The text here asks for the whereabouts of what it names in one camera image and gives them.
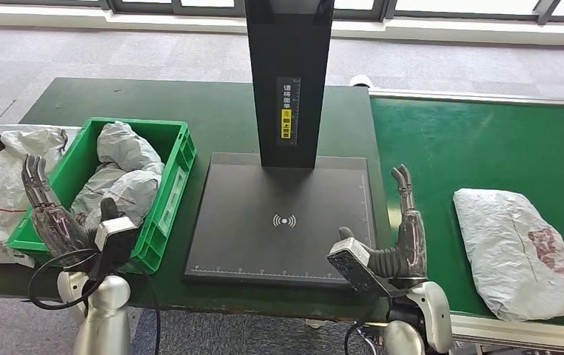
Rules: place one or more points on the white table foot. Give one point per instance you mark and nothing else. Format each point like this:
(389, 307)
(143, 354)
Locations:
(314, 325)

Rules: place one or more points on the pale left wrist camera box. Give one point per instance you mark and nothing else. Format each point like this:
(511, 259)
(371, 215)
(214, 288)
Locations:
(115, 230)

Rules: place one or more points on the dark green table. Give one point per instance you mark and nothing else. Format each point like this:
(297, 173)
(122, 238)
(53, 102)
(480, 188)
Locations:
(213, 112)

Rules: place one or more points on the black inbound scanner machine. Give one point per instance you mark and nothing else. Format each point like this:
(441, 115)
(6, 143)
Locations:
(282, 196)

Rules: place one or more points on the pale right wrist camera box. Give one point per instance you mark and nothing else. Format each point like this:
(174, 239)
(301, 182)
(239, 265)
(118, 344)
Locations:
(348, 259)

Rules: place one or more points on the grey parcel bag red smudge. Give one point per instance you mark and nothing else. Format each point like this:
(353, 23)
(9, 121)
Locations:
(507, 245)

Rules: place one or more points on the long white red-print parcel bag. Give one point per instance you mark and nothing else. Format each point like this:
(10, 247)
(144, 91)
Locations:
(130, 191)

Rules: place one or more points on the yellow and black label strip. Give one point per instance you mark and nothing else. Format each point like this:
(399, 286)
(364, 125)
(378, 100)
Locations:
(287, 122)

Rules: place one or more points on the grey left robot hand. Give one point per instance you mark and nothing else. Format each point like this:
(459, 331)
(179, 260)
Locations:
(61, 235)

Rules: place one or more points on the green conveyor belt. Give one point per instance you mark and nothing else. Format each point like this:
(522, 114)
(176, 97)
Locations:
(483, 147)

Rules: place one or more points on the white conveyor roller end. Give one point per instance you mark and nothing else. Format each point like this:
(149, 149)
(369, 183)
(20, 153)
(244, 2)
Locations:
(360, 80)

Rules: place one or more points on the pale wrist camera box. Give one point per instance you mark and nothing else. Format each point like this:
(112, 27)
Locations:
(348, 259)
(115, 230)

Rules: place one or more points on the white window sill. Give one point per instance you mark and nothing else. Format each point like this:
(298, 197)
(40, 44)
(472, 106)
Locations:
(458, 29)

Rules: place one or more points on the green plastic crate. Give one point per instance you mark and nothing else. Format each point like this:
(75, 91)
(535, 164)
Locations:
(169, 206)

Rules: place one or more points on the plain grey white parcel bag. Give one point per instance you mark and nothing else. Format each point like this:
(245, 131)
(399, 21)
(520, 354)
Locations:
(125, 147)

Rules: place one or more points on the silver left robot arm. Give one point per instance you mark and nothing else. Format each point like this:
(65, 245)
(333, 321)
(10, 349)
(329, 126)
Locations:
(103, 318)

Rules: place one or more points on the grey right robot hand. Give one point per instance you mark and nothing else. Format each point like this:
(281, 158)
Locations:
(409, 255)

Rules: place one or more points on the dark window frame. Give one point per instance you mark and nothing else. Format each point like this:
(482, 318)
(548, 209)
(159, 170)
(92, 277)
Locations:
(140, 6)

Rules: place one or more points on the aluminium conveyor frame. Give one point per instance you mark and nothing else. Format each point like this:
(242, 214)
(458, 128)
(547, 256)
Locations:
(532, 335)

